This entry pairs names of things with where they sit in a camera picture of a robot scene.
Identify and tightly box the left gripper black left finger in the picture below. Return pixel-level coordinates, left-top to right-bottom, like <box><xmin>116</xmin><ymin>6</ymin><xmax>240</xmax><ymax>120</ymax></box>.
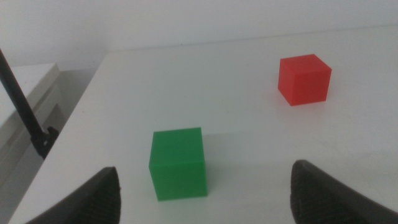
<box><xmin>24</xmin><ymin>166</ymin><xmax>121</xmax><ymax>224</ymax></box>

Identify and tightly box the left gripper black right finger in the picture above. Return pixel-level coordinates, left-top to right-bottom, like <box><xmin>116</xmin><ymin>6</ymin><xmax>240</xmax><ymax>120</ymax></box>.
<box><xmin>290</xmin><ymin>159</ymin><xmax>398</xmax><ymax>224</ymax></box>

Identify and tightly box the green cube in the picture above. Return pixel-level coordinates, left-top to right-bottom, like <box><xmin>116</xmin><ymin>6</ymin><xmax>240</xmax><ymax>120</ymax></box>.
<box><xmin>148</xmin><ymin>126</ymin><xmax>208</xmax><ymax>202</ymax></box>

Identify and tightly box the red cube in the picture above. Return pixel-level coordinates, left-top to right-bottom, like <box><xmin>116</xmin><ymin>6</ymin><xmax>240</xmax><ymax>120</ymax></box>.
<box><xmin>277</xmin><ymin>54</ymin><xmax>333</xmax><ymax>107</ymax></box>

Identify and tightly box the black pole with clamp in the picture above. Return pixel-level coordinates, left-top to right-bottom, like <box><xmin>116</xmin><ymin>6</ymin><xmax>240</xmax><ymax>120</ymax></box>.
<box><xmin>0</xmin><ymin>48</ymin><xmax>60</xmax><ymax>160</ymax></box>

